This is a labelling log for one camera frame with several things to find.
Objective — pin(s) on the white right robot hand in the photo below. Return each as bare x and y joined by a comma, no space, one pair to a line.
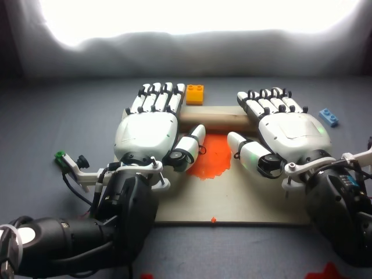
293,133

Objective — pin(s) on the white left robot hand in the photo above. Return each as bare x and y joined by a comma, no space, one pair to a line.
145,133

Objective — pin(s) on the wooden rolling pin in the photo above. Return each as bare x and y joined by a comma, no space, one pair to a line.
218,122

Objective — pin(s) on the blue flat toy brick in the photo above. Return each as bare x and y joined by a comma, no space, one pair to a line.
328,117

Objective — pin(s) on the orange toy brick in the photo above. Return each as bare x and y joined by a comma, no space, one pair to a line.
195,96

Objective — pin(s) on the flat orange clay dough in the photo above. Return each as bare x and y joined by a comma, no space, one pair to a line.
215,157

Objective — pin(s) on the white backdrop cloth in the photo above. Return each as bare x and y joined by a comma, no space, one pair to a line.
174,52

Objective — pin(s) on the green toy brick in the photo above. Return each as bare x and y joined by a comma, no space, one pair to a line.
59,155

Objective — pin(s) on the light wooden board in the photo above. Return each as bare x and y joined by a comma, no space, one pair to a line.
232,197

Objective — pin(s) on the grey table cloth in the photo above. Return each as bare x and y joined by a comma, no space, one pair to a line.
43,116

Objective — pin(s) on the tiny orange clay crumb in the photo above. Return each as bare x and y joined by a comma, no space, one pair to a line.
214,220

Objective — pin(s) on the red toy brick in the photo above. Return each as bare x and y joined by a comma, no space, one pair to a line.
146,276

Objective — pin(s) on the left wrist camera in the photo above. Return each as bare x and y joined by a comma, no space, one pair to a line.
82,161

